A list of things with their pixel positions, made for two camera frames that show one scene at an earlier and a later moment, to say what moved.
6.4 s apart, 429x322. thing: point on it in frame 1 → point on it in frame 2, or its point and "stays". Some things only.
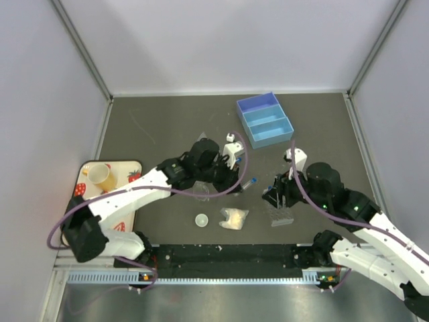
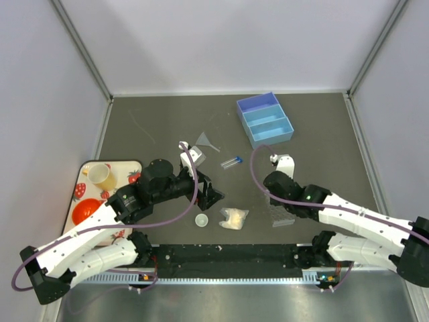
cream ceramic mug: [100, 175] stays
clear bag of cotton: [234, 218] stays
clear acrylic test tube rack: [278, 216] stays
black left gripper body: [221, 175] → [202, 196]
